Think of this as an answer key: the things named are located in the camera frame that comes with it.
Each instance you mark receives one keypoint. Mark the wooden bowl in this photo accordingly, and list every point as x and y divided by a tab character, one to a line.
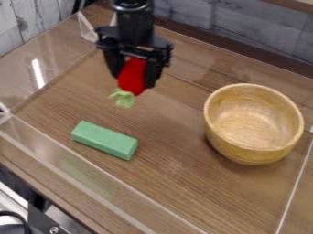
254	124

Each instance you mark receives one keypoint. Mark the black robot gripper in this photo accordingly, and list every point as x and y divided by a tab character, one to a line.
150	47

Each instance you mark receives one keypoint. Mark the clear acrylic tray wall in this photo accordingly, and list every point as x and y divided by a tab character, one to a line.
176	188

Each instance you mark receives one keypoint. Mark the clear acrylic corner bracket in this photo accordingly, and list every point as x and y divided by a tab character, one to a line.
87	30

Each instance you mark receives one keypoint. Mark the black table clamp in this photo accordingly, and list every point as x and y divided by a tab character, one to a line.
41	224

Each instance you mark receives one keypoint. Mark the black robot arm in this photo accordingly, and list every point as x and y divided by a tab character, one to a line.
131	39

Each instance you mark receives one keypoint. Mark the green rectangular block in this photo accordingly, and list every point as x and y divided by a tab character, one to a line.
106	140

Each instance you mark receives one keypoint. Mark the red plush strawberry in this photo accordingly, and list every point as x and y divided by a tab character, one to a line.
131	83

